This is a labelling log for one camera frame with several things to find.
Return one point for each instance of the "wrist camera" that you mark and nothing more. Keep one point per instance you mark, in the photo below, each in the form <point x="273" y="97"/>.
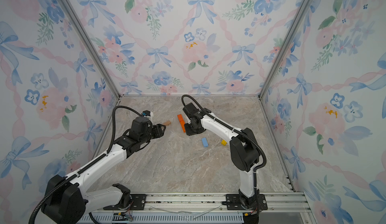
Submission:
<point x="190" y="110"/>
<point x="141" y="126"/>

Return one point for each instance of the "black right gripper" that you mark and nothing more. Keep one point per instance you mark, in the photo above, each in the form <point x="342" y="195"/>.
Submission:
<point x="189" y="132"/>

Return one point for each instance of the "orange short block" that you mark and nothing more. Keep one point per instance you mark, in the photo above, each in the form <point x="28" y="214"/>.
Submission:
<point x="181" y="119"/>

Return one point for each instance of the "aluminium corner post right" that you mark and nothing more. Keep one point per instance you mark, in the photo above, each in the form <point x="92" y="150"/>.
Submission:
<point x="300" y="14"/>

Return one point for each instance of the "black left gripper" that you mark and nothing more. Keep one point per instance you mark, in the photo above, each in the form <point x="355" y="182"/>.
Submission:
<point x="158" y="128"/>

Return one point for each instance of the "orange long block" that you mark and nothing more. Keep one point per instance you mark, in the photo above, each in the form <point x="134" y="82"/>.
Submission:
<point x="183" y="127"/>

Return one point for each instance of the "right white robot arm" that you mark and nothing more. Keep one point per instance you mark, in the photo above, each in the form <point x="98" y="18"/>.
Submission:
<point x="244" y="150"/>

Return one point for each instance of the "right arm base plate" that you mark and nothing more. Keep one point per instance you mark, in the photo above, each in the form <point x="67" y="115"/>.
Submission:
<point x="238" y="202"/>

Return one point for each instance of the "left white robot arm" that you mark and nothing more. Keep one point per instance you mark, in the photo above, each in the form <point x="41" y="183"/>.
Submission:
<point x="67" y="198"/>

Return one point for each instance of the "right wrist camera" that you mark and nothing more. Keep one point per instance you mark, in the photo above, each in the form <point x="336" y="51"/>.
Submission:
<point x="190" y="110"/>

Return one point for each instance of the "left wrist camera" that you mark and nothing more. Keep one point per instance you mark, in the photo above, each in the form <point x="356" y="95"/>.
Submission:
<point x="141" y="126"/>

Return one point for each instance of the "light blue block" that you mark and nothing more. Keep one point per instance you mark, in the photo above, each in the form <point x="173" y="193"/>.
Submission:
<point x="205" y="142"/>

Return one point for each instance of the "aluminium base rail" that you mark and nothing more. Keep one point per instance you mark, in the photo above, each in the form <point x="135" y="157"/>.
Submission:
<point x="206" y="208"/>

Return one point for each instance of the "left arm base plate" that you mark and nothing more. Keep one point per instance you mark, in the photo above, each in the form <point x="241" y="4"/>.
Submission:
<point x="131" y="202"/>

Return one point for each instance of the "aluminium corner post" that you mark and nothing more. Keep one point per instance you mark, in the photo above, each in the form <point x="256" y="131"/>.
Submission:
<point x="86" y="41"/>
<point x="300" y="14"/>

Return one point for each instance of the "aluminium corner post left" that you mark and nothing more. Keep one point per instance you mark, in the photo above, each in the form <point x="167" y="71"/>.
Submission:
<point x="86" y="41"/>

